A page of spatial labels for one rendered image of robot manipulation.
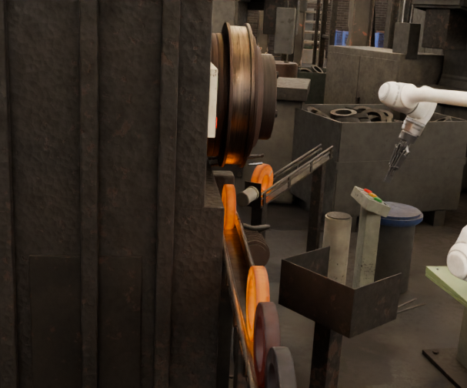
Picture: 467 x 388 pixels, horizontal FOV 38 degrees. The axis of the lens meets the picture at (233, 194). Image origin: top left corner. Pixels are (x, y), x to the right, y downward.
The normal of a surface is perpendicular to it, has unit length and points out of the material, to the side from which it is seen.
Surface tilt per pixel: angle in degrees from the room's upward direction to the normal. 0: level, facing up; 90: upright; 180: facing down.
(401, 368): 1
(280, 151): 90
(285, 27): 90
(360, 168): 90
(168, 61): 90
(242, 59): 55
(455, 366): 0
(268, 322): 34
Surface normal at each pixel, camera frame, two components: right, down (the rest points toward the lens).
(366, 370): 0.05, -0.96
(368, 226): 0.11, 0.26
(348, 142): 0.36, 0.26
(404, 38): -0.90, 0.07
